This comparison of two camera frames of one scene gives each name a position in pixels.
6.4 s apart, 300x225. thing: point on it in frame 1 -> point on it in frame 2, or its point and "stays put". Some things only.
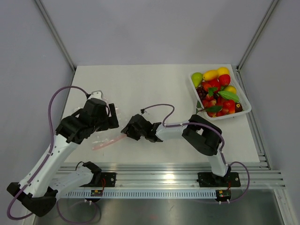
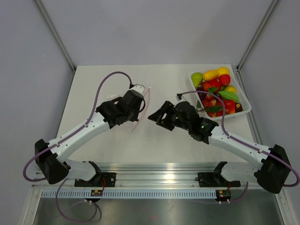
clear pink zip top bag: (104, 138) -> (146, 96)
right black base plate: (208, 179) stays put
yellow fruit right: (231, 88) stays put
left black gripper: (110, 122) -> (135, 118)
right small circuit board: (223, 195) stays put
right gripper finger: (125, 131) -> (157, 116)
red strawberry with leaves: (215, 86) stays put
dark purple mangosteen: (238, 107) stays put
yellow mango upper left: (210, 75) stays put
